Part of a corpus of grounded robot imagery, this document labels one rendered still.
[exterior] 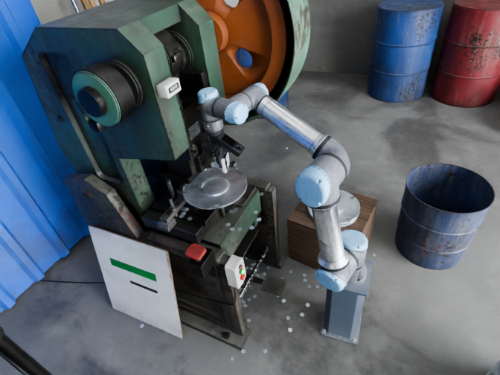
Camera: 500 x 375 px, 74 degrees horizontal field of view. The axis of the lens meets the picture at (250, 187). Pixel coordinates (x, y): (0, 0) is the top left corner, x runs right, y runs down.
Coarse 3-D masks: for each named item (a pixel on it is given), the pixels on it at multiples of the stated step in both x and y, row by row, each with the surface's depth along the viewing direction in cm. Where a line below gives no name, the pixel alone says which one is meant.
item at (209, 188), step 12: (216, 168) 161; (228, 168) 159; (204, 180) 154; (216, 180) 152; (228, 180) 152; (240, 180) 151; (192, 192) 149; (204, 192) 147; (216, 192) 146; (228, 192) 146; (240, 192) 145; (192, 204) 143; (204, 204) 142; (228, 204) 139
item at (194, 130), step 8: (184, 96) 135; (184, 104) 129; (192, 104) 129; (184, 112) 125; (192, 112) 130; (200, 112) 135; (192, 120) 131; (200, 120) 136; (192, 128) 132; (200, 128) 137; (192, 136) 133; (200, 136) 138; (192, 144) 134; (200, 144) 140; (200, 152) 138; (168, 160) 141; (176, 160) 138; (184, 160) 136; (200, 160) 137; (208, 160) 142; (176, 168) 142; (184, 168) 140; (192, 168) 138; (200, 168) 139
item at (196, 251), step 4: (192, 244) 128; (196, 244) 128; (188, 248) 127; (192, 248) 126; (196, 248) 126; (200, 248) 126; (204, 248) 126; (188, 252) 125; (192, 252) 125; (196, 252) 125; (200, 252) 124; (204, 252) 125; (188, 256) 124; (192, 256) 123; (196, 256) 123; (200, 256) 123
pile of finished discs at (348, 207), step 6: (342, 192) 198; (342, 198) 194; (348, 198) 194; (354, 198) 193; (342, 204) 190; (348, 204) 190; (354, 204) 189; (342, 210) 186; (348, 210) 186; (354, 210) 186; (312, 216) 187; (342, 216) 183; (348, 216) 183; (354, 216) 182; (342, 222) 179; (348, 222) 180
